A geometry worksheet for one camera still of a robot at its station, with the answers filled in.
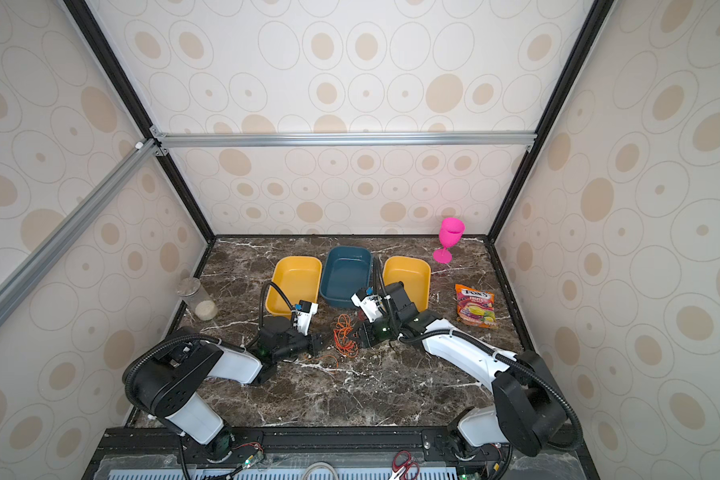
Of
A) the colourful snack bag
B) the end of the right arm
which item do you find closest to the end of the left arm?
the end of the right arm

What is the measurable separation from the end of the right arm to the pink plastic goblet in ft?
1.36

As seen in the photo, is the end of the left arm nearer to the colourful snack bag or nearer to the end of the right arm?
the end of the right arm

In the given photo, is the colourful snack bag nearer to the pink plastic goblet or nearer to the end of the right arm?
the pink plastic goblet

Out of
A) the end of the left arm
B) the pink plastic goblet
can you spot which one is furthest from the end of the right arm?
the pink plastic goblet

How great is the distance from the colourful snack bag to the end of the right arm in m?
0.32

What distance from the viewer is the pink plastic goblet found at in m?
1.03

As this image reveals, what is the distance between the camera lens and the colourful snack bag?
0.96 meters

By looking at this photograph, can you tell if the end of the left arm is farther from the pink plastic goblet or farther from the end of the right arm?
the pink plastic goblet

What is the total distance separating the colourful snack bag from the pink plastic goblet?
0.14 m

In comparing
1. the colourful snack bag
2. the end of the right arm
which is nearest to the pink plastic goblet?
the colourful snack bag

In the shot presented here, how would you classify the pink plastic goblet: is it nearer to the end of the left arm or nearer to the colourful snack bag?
the colourful snack bag

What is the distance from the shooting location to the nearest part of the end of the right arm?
2.04 ft
